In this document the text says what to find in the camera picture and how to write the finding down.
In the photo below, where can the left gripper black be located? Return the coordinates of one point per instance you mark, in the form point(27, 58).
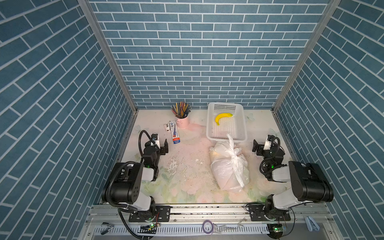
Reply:
point(162, 146)

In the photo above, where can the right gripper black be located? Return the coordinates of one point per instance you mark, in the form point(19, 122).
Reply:
point(259, 146)

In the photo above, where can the white plastic bag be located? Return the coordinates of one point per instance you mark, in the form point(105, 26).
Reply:
point(229, 166)

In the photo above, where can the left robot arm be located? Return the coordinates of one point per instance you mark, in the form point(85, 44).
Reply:
point(122, 189)

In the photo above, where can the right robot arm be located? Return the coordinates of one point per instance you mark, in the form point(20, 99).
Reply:
point(308, 182)

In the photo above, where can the small white eraser box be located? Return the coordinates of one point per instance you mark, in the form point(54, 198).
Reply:
point(167, 127)

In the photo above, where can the toothpaste box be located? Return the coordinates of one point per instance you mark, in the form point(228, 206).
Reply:
point(174, 132)

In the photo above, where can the pink pencil cup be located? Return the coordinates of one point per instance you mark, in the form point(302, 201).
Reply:
point(183, 123)

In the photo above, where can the white plastic basket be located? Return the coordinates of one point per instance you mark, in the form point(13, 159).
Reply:
point(234, 126)

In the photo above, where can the colored pencils bundle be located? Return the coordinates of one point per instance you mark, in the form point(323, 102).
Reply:
point(181, 110)

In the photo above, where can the yellow banana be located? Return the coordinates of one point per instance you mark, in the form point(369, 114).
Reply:
point(222, 116)

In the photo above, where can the blue clamp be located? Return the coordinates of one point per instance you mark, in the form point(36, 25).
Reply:
point(311, 224)

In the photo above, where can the metal clip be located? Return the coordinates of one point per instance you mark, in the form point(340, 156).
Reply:
point(108, 228)

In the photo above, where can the purple tape roll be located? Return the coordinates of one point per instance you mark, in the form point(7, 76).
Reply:
point(208, 227)

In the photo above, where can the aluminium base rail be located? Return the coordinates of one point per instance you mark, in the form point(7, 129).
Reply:
point(186, 220)

